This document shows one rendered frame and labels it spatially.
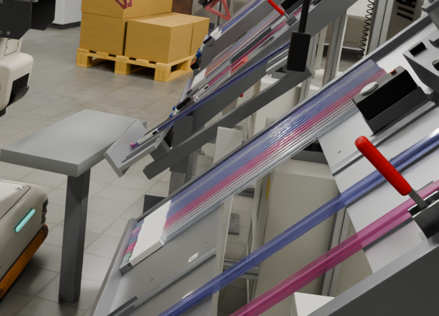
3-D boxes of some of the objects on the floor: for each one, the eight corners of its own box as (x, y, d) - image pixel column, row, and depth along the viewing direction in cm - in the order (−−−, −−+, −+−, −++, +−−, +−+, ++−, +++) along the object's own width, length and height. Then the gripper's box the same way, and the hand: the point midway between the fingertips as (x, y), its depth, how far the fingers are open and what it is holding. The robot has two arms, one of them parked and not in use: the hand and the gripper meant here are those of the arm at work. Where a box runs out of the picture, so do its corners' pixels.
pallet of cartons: (217, 66, 748) (227, -13, 724) (161, 83, 619) (172, -11, 596) (134, 50, 778) (141, -26, 755) (65, 63, 649) (71, -28, 626)
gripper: (187, -15, 205) (221, 25, 208) (183, -13, 195) (220, 29, 198) (204, -31, 203) (238, 10, 206) (202, -30, 194) (238, 13, 196)
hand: (227, 17), depth 202 cm, fingers closed
